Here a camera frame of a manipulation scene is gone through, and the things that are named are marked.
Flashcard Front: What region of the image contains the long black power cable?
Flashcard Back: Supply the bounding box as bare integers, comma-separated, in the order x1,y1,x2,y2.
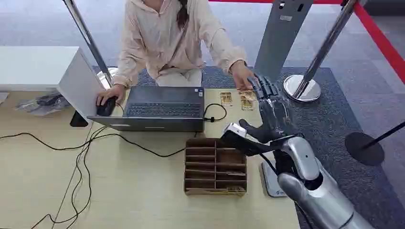
0,132,198,158

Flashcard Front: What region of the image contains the thin black cable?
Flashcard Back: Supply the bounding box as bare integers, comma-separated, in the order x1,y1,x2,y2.
30,125,110,229

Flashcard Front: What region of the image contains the person's right hand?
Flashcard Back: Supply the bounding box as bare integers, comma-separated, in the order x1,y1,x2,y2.
96,84,126,107

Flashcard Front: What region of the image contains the dark grey laptop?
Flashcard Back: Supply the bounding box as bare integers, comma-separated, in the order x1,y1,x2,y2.
87,86,205,133

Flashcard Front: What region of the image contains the white cabinet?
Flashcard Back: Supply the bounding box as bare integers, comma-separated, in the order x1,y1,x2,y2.
0,46,105,122

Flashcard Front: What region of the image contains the black wedge stand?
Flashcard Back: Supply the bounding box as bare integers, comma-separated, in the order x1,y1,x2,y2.
69,110,89,128

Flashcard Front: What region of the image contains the black round base stand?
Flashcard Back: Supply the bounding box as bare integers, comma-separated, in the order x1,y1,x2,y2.
344,121,405,167

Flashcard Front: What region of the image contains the short looped black cable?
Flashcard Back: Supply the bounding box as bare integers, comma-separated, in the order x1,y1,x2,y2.
202,103,228,123

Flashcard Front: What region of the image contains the person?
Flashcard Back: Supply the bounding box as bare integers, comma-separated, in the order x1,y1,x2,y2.
112,0,247,89

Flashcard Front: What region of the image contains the black computer mouse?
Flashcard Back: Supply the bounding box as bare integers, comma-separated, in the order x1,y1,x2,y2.
96,96,117,117

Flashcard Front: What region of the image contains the grey kiosk column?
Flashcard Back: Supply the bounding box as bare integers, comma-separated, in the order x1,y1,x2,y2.
254,0,314,83

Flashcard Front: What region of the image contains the wooden card box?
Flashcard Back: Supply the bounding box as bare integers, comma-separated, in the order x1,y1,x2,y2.
183,137,248,197

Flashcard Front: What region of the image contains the clear plastic bag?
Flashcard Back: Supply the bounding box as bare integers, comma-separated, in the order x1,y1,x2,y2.
14,93,72,116

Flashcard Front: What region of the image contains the dark blue rug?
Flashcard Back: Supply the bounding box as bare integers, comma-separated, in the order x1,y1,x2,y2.
92,65,405,229

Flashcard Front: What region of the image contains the grey flat plate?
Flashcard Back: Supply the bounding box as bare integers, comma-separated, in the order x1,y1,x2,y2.
261,160,288,198

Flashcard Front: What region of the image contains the chrome stanchion post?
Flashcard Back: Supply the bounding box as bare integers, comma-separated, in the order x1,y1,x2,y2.
62,0,119,90
283,0,360,104

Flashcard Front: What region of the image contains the red barrier belt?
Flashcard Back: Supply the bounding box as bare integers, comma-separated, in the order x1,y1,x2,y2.
209,0,405,85

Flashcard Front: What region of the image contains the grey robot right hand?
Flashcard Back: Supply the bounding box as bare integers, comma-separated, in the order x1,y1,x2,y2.
239,74,303,145

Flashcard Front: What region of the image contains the person's left hand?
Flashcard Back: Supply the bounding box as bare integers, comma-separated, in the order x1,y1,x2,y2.
229,61,258,92

